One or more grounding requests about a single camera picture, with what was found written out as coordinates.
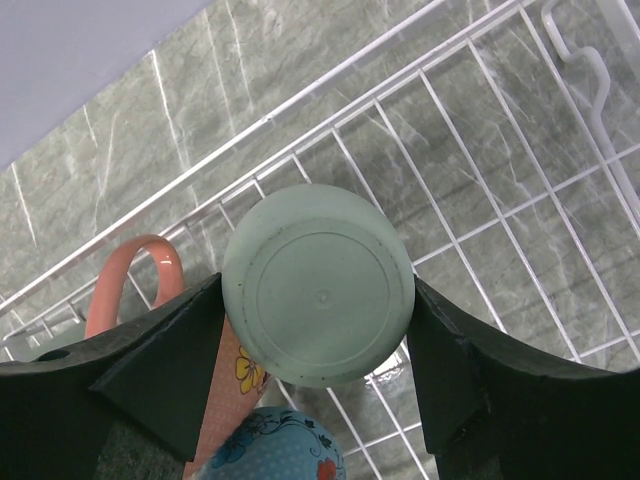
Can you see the short green plastic cup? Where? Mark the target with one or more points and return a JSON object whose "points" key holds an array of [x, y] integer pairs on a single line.
{"points": [[317, 285]]}

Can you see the blue flowered mug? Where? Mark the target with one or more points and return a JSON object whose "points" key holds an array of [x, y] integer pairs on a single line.
{"points": [[276, 443]]}

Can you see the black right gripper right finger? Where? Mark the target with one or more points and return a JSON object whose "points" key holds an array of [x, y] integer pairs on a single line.
{"points": [[493, 407]]}

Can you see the brown-pink ceramic mug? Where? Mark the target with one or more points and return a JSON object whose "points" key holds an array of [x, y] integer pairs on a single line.
{"points": [[238, 382]]}

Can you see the white wire dish rack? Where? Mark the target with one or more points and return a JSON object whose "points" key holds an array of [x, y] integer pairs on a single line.
{"points": [[500, 138]]}

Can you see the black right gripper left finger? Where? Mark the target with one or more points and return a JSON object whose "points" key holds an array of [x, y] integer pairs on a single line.
{"points": [[124, 404]]}

